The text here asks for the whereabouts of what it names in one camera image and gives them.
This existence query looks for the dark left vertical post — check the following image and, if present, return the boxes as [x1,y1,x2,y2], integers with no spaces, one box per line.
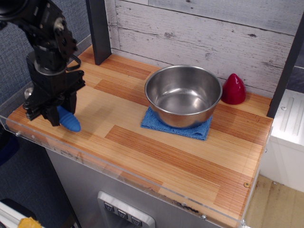
[86,0,112,65]

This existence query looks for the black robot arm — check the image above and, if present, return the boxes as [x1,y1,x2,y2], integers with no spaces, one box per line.
[0,0,85,126]

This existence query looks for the red cone shaped object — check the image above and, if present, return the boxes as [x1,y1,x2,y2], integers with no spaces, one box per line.
[221,73,246,105]

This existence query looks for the blue handled metal spoon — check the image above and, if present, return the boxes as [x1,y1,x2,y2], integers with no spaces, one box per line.
[23,87,81,132]

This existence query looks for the dark right vertical post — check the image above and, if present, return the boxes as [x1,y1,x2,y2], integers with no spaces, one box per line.
[267,15,304,118]

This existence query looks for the dark vertical post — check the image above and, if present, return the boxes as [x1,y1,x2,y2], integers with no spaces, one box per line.
[267,15,304,118]
[86,0,112,65]

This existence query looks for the stainless steel cabinet front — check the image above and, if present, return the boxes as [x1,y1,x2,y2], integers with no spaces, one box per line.
[47,150,239,228]

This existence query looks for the yellow object bottom left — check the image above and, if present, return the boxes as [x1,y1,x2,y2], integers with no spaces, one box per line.
[18,217,42,228]

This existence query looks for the clear acrylic table guard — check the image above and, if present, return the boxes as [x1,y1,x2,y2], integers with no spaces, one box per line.
[0,38,272,228]

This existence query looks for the white ribbed side unit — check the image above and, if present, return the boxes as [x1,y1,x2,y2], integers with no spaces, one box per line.
[260,89,304,192]

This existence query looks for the blue folded cloth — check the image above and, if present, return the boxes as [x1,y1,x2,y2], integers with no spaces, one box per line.
[141,106,213,141]

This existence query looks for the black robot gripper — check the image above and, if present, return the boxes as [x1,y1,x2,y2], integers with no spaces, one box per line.
[31,70,85,126]

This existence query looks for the silver control panel with buttons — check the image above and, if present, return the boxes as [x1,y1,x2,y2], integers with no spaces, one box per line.
[97,191,156,228]

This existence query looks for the stainless steel bowl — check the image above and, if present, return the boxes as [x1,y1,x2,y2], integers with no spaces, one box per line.
[144,65,223,129]

